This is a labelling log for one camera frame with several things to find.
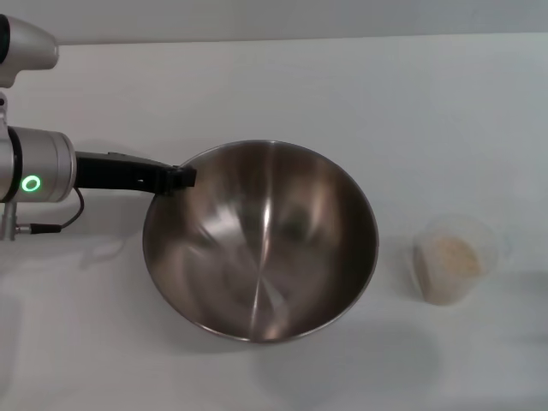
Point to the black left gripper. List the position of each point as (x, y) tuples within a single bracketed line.
[(111, 173)]

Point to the stainless steel mixing bowl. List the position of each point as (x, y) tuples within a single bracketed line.
[(261, 240)]

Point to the white raw rice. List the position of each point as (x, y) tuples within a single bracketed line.
[(451, 267)]

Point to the clear plastic measuring cup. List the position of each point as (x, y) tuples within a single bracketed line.
[(488, 240)]

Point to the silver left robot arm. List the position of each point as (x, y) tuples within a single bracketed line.
[(38, 167)]

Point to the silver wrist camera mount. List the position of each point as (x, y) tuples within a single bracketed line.
[(7, 220)]

